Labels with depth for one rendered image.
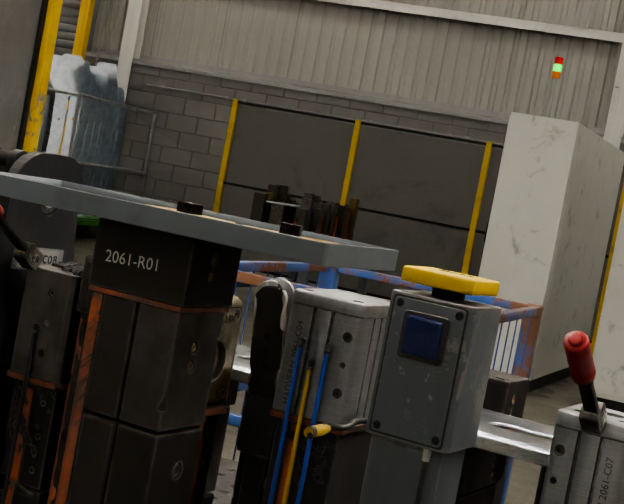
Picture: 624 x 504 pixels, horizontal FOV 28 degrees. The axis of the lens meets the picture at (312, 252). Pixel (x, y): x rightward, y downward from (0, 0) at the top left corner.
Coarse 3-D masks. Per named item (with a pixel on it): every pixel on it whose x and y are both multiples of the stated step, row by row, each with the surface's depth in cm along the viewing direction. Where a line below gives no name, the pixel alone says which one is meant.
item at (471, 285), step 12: (408, 276) 95; (420, 276) 95; (432, 276) 94; (444, 276) 94; (456, 276) 94; (468, 276) 96; (432, 288) 97; (444, 288) 94; (456, 288) 93; (468, 288) 93; (480, 288) 94; (492, 288) 97; (456, 300) 96
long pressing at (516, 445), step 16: (240, 352) 146; (240, 368) 133; (496, 416) 134; (512, 416) 136; (480, 432) 121; (496, 432) 124; (512, 432) 126; (528, 432) 130; (544, 432) 130; (480, 448) 120; (496, 448) 120; (512, 448) 119; (528, 448) 118; (544, 448) 118; (544, 464) 118
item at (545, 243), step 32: (512, 128) 913; (544, 128) 904; (576, 128) 896; (512, 160) 913; (544, 160) 904; (576, 160) 914; (608, 160) 1040; (512, 192) 912; (544, 192) 903; (576, 192) 938; (608, 192) 1072; (512, 224) 912; (544, 224) 903; (576, 224) 963; (608, 224) 1105; (512, 256) 911; (544, 256) 903; (576, 256) 990; (512, 288) 911; (544, 288) 902; (576, 288) 1018; (544, 320) 919; (576, 320) 1048; (512, 352) 910; (544, 352) 943; (544, 384) 980
